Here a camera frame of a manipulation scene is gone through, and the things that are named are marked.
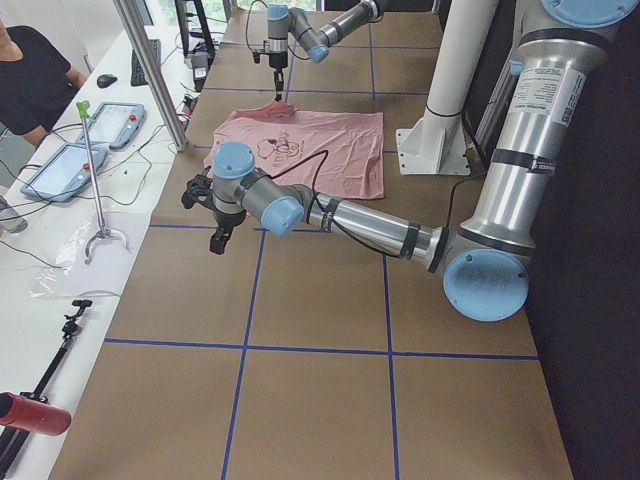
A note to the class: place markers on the black power adapter box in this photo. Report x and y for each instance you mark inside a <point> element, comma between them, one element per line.
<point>199,63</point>

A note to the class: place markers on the blue teach pendant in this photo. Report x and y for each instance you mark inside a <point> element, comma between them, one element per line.
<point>63,176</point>
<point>113,123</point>

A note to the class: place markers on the aluminium frame post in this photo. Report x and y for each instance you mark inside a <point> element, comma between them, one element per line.
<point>135,29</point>

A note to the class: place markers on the black tripod pole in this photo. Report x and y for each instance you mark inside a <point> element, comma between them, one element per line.
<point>12,440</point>

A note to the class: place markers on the far blue teach pendant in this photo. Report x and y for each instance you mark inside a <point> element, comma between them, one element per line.
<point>113,123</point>

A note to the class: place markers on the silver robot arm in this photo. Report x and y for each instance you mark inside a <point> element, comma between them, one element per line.
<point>284,21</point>
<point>484,262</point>

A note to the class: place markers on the near blue teach pendant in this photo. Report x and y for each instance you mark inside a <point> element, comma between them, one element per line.
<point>63,176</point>

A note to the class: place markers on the black computer mouse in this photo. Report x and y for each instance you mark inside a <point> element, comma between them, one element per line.
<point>105,80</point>

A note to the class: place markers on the person in black shirt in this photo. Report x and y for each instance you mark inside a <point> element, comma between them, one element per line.
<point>37,83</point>

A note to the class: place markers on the pink Snoopy t-shirt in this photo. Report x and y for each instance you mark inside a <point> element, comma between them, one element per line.
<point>340,154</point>

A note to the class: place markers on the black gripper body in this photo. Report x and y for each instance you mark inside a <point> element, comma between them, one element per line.
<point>275,61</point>
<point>223,219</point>

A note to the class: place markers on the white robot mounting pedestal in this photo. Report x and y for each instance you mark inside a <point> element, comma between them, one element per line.
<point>436,145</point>

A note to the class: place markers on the red cylinder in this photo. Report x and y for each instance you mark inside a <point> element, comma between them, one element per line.
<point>29,415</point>

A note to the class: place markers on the clear plastic bag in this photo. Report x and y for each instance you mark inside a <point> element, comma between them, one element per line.
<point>91,267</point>

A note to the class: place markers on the metal grabber stick green handle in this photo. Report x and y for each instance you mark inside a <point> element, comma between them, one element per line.
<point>104,232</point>

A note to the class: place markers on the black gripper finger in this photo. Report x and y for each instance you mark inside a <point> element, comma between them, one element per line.
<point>276,80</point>
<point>217,242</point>
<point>226,235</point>
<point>280,83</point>

